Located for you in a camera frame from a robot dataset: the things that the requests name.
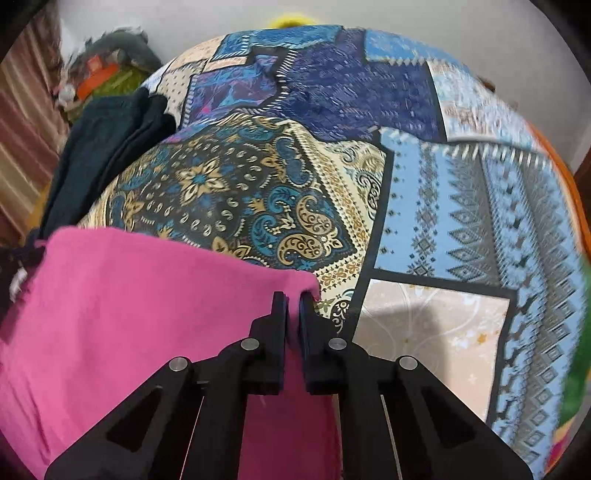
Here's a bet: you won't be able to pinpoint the striped curtain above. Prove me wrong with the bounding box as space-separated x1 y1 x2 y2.
0 9 70 245

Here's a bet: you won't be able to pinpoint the orange box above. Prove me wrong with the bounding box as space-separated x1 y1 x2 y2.
74 55 121 100

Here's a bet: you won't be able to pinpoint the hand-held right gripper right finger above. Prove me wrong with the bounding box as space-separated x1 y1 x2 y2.
299 294 546 480

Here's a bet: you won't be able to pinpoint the dark teal cloth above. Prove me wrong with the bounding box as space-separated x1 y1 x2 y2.
34 88 178 241

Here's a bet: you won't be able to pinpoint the pink pants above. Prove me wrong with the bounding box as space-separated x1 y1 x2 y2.
0 226 345 480

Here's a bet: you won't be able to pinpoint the patchwork printed bed sheet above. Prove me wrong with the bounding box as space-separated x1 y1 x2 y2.
76 24 589 480

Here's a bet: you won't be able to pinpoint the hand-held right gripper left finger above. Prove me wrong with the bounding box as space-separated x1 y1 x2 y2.
45 292 290 480

